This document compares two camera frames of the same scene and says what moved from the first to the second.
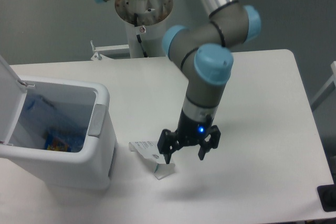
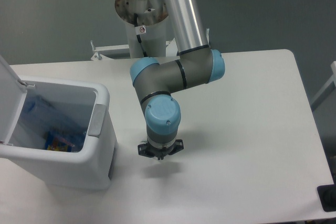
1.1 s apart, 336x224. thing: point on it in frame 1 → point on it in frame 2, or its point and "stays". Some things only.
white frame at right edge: [328, 88] stays
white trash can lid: [13, 94] stays
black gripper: [189, 132] → [144, 149]
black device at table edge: [327, 194] stays
